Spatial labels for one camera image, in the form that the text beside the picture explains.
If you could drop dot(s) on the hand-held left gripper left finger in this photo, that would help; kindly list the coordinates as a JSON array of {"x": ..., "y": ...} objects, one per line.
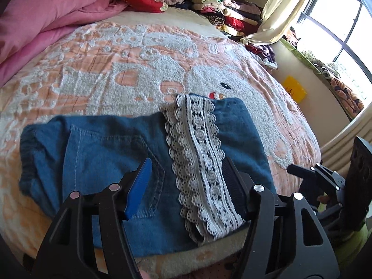
[{"x": 139, "y": 191}]

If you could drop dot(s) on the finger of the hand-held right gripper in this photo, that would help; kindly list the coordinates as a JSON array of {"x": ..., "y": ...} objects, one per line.
[
  {"x": 300, "y": 173},
  {"x": 328, "y": 180}
]

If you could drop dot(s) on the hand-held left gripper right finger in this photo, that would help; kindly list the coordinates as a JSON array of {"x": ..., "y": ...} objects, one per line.
[{"x": 234, "y": 183}]

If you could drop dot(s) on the blue denim pants lace trim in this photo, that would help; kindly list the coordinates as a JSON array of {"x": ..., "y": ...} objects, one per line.
[{"x": 101, "y": 151}]

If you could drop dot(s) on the yellow-green cloth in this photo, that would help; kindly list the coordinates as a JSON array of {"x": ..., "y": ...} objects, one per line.
[{"x": 357, "y": 244}]

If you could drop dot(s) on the pink dotted clothing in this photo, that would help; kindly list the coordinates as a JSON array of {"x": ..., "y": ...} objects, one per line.
[{"x": 223, "y": 267}]

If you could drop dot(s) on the yellow board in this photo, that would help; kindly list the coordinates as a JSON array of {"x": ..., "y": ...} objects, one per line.
[{"x": 295, "y": 88}]

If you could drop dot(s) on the orange and navy patterned cloth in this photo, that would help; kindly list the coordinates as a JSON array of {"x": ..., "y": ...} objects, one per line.
[{"x": 347, "y": 96}]

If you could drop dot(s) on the green windowsill cloth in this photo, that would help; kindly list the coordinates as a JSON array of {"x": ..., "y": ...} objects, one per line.
[{"x": 308, "y": 58}]

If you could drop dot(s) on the purple clothes pile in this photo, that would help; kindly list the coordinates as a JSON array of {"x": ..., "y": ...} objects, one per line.
[{"x": 266, "y": 53}]

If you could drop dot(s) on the peach and white bedspread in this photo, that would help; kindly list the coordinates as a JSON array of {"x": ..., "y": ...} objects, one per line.
[{"x": 116, "y": 64}]

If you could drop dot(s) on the window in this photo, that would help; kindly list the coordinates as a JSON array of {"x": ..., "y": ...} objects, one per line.
[{"x": 334, "y": 20}]

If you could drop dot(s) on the cream curtain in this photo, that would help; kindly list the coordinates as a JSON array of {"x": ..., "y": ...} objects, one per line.
[{"x": 287, "y": 5}]

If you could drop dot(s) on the stack of folded clothes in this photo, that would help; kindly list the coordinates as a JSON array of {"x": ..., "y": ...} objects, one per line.
[{"x": 221, "y": 14}]

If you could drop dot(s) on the pink duvet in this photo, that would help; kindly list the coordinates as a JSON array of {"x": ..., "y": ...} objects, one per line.
[{"x": 43, "y": 11}]

